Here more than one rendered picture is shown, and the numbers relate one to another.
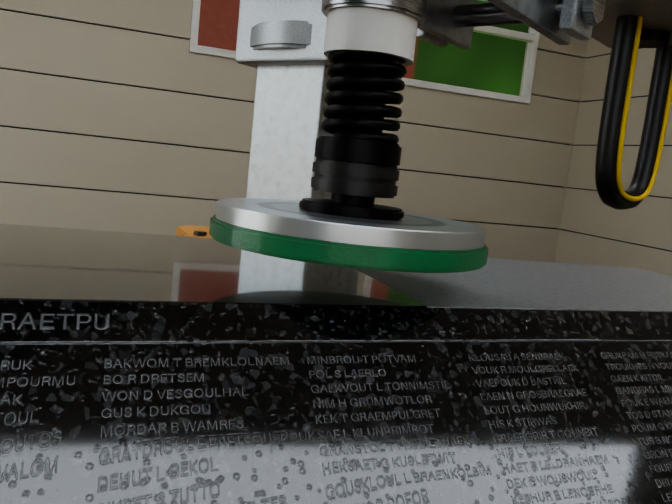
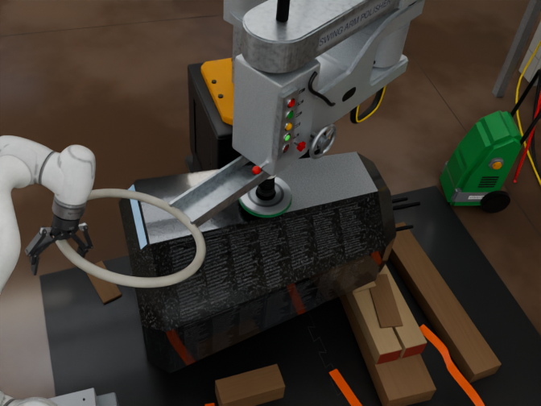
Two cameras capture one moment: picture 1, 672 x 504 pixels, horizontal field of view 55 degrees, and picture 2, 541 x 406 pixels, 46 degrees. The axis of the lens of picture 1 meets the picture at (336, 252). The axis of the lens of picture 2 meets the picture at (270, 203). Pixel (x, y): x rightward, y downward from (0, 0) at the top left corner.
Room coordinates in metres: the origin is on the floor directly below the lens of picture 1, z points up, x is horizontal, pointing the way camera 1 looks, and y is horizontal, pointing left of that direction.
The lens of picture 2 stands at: (-1.24, 0.02, 2.84)
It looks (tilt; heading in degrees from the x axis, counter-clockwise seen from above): 48 degrees down; 358
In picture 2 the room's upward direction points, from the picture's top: 6 degrees clockwise
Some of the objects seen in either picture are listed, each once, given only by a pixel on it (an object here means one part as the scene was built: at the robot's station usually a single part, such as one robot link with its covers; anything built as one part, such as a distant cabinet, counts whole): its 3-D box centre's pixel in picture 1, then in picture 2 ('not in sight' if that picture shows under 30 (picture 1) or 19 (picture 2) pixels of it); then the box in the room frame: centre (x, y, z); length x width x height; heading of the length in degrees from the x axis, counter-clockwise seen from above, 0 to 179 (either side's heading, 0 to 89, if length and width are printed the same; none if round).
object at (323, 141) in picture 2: not in sight; (315, 137); (0.54, -0.18, 1.24); 0.15 x 0.10 x 0.15; 140
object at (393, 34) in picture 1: (370, 35); not in sight; (0.52, -0.01, 1.06); 0.07 x 0.07 x 0.04
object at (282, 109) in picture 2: not in sight; (285, 124); (0.40, -0.05, 1.41); 0.08 x 0.03 x 0.28; 140
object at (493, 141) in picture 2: not in sight; (492, 142); (1.51, -1.30, 0.43); 0.35 x 0.35 x 0.87; 7
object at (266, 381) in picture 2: not in sight; (249, 389); (0.07, -0.01, 0.07); 0.30 x 0.12 x 0.12; 111
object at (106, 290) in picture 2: not in sight; (102, 281); (0.63, 0.80, 0.02); 0.25 x 0.10 x 0.01; 36
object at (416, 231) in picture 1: (350, 220); (265, 194); (0.52, -0.01, 0.92); 0.21 x 0.21 x 0.01
